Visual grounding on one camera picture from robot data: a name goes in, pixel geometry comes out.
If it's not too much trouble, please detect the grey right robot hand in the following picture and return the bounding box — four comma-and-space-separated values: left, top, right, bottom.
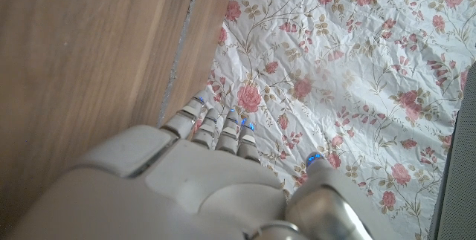
7, 90, 405, 240

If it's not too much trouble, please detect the floral backdrop cloth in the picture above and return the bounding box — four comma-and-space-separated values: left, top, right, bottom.
193, 0, 476, 240

